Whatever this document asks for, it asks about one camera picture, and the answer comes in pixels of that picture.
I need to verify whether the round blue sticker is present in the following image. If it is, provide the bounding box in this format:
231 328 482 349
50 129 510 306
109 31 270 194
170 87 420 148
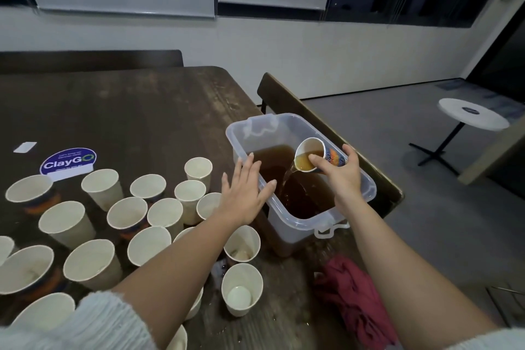
39 147 98 181

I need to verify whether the clear plastic storage bin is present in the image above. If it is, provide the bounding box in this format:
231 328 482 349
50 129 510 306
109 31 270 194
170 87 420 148
225 113 378 248

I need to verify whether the person's left forearm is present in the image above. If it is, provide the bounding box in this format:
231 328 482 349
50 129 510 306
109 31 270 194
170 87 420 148
0 214 247 350

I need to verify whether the person's right hand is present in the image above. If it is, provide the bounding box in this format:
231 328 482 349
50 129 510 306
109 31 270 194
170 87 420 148
308 143 364 209

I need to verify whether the person's left hand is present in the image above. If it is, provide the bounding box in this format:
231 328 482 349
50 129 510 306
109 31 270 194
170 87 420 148
215 153 278 229

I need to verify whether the dark wooden table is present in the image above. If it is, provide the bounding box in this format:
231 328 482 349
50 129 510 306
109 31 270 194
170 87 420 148
0 66 387 350

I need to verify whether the orange blue patterned paper cup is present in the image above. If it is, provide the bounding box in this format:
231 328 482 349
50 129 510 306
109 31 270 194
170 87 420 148
294 136 346 173

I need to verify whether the group of paper cups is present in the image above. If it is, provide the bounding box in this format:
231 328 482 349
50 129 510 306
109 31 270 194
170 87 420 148
0 156 218 350

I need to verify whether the white paper cup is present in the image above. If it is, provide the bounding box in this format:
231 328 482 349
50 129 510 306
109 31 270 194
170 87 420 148
184 157 214 193
174 179 207 226

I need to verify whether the round white side table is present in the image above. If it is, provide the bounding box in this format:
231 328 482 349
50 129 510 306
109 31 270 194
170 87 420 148
409 98 511 176

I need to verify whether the person's right forearm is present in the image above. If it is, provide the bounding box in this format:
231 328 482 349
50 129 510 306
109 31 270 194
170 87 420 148
345 198 501 350

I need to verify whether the dark red cloth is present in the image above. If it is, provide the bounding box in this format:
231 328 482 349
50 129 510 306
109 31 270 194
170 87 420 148
316 255 399 350

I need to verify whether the dark wooden chair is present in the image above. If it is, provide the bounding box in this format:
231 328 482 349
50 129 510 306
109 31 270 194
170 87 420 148
0 49 185 76
256 72 405 219

